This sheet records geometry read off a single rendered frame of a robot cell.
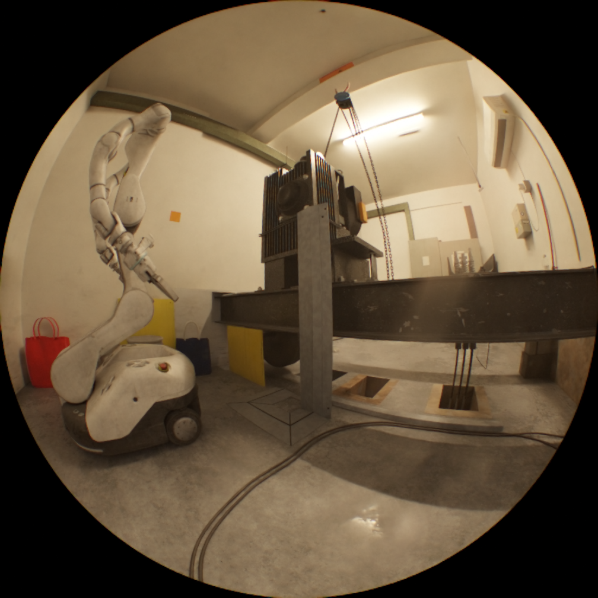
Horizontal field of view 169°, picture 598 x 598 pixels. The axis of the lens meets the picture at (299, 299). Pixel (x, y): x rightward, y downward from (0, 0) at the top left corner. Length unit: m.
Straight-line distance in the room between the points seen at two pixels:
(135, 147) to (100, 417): 1.11
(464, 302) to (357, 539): 0.85
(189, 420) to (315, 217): 1.05
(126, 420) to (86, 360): 0.26
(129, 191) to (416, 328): 1.33
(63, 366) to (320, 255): 1.17
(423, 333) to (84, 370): 1.32
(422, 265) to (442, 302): 3.16
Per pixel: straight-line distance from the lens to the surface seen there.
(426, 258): 4.04
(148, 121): 1.03
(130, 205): 0.95
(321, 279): 0.92
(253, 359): 1.49
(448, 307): 0.88
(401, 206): 4.61
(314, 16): 2.35
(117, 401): 0.76
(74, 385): 0.92
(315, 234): 0.98
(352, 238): 1.01
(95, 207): 0.77
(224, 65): 2.56
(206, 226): 2.10
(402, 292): 0.91
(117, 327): 0.86
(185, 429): 0.87
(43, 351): 1.81
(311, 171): 1.37
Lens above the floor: 0.56
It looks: 2 degrees up
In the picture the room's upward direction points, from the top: 1 degrees counter-clockwise
